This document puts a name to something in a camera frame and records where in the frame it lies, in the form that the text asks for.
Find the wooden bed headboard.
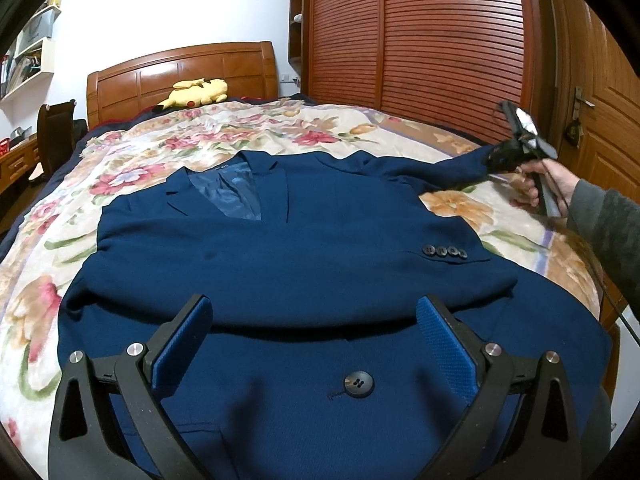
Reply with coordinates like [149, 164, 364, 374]
[86, 41, 279, 131]

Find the wooden door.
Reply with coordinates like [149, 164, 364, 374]
[542, 0, 640, 201]

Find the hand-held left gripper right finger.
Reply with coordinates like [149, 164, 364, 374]
[416, 295, 583, 480]

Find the wooden louvered wardrobe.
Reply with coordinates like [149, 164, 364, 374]
[288, 0, 546, 148]

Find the person's right forearm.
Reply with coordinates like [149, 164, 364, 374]
[565, 177, 640, 321]

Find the black chair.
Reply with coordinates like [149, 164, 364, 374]
[29, 99, 87, 187]

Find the floral blanket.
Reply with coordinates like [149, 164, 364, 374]
[0, 96, 601, 461]

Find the wooden desk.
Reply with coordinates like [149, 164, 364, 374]
[0, 135, 41, 196]

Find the black cable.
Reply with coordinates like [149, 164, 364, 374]
[585, 240, 640, 346]

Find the yellow plush toy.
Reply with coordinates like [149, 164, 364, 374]
[152, 77, 230, 113]

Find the person's right hand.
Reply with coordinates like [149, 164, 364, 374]
[510, 159, 582, 219]

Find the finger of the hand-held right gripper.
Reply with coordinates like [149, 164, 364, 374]
[482, 141, 523, 173]

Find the blue suit jacket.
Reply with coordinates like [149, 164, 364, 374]
[56, 145, 616, 480]

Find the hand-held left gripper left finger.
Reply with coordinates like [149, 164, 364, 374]
[47, 294, 216, 480]

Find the metal door handle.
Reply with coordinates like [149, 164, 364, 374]
[570, 85, 597, 148]

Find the white wall shelf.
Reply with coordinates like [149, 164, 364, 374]
[0, 0, 63, 103]

